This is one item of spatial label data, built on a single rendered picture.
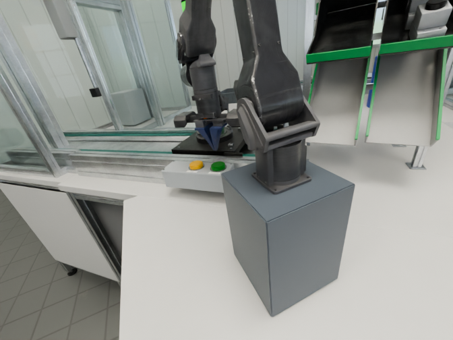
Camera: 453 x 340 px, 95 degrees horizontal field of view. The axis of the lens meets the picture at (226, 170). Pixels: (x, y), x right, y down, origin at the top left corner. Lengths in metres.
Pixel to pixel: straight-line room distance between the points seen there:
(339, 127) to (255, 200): 0.42
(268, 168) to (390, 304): 0.30
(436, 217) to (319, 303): 0.35
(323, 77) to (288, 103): 0.47
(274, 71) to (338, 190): 0.17
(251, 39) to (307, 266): 0.32
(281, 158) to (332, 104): 0.43
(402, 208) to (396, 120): 0.22
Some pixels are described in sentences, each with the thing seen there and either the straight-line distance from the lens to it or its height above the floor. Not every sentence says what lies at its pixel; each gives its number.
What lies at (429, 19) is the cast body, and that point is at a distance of 0.63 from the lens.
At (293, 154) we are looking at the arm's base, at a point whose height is 1.11.
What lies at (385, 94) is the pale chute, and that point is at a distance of 0.72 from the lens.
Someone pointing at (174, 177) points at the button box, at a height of 0.94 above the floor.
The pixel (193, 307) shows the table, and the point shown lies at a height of 0.86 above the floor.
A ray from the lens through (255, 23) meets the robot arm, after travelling 0.29.
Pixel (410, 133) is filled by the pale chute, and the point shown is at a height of 1.01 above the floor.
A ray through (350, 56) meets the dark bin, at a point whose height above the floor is 1.19.
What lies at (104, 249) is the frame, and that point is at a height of 0.48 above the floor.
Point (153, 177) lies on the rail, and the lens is 0.81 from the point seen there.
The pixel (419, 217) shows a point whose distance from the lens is 0.64.
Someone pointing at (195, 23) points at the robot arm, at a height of 1.29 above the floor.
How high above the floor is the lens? 1.23
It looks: 28 degrees down
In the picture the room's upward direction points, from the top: 9 degrees counter-clockwise
